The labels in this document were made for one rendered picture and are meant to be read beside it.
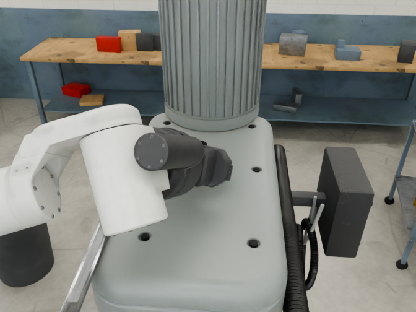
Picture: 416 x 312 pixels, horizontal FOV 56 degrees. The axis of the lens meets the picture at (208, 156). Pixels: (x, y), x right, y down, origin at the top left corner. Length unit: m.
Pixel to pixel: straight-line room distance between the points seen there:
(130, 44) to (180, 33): 3.88
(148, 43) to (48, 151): 4.11
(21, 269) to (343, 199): 2.45
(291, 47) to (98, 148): 4.08
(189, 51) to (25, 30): 4.92
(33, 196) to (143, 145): 0.11
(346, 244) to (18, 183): 0.80
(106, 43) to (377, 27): 3.07
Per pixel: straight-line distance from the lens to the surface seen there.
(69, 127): 0.39
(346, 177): 0.97
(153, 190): 0.38
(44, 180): 0.43
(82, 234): 3.39
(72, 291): 0.49
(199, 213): 0.57
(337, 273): 3.10
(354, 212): 0.96
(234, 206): 0.58
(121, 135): 0.37
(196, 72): 0.71
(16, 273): 3.06
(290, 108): 4.59
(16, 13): 5.55
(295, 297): 0.58
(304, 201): 1.03
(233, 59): 0.71
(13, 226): 0.42
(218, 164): 0.54
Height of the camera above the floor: 2.26
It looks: 33 degrees down
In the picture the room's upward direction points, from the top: straight up
